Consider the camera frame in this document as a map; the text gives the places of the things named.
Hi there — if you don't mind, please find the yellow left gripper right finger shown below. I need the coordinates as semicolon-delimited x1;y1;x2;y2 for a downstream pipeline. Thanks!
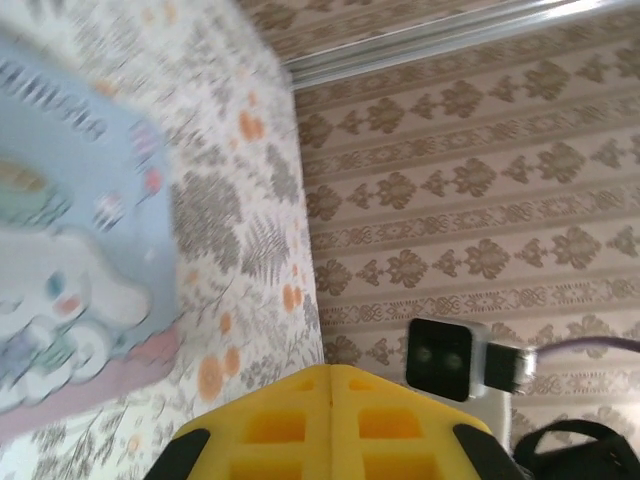
331;363;512;480

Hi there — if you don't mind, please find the floral tablecloth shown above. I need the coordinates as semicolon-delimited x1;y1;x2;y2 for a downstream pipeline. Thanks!
0;0;327;480

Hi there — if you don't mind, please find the aluminium corner post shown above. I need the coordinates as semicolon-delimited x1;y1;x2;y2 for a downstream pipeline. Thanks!
279;0;640;90

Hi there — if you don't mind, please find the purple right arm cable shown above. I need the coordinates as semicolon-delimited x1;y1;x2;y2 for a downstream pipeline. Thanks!
487;336;640;397

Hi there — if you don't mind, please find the blue cartoon tin box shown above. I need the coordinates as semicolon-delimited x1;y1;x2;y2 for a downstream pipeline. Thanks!
0;34;180;417

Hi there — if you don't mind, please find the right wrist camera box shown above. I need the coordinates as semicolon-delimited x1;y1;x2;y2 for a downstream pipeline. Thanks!
405;317;512;451

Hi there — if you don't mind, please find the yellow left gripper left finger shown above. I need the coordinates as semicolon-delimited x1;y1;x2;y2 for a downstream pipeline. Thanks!
144;363;333;480

